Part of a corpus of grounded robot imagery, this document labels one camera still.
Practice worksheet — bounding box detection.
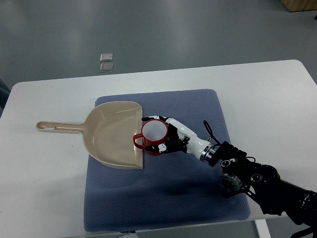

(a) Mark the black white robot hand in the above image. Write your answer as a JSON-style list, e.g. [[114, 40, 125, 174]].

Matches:
[[142, 116, 215, 161]]

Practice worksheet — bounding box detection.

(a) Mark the red cup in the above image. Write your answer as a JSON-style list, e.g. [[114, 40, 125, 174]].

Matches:
[[133, 119, 168, 150]]

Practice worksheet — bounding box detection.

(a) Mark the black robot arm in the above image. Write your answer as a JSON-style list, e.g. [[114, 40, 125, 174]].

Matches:
[[202, 141, 317, 238]]

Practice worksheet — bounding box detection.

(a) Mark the beige plastic dustpan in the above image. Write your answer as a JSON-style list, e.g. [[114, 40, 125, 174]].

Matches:
[[36, 101, 144, 170]]

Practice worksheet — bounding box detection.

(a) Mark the blue grey textured mat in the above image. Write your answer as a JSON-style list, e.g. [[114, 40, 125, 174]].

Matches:
[[84, 89, 250, 232]]

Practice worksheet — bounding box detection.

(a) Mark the lower floor socket plate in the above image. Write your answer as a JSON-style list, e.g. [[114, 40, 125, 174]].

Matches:
[[100, 63, 113, 72]]

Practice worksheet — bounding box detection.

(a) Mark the floor socket plate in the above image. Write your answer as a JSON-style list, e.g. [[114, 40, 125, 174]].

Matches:
[[100, 53, 113, 62], [100, 63, 113, 72]]

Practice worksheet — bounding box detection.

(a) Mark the upper floor socket plate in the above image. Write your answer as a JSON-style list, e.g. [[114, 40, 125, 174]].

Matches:
[[100, 53, 113, 62]]

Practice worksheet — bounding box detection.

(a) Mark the white table leg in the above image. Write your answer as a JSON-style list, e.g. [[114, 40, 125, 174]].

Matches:
[[255, 219, 271, 238]]

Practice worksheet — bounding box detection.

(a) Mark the wooden box corner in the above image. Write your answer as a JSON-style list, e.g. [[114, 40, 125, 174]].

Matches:
[[281, 0, 317, 12]]

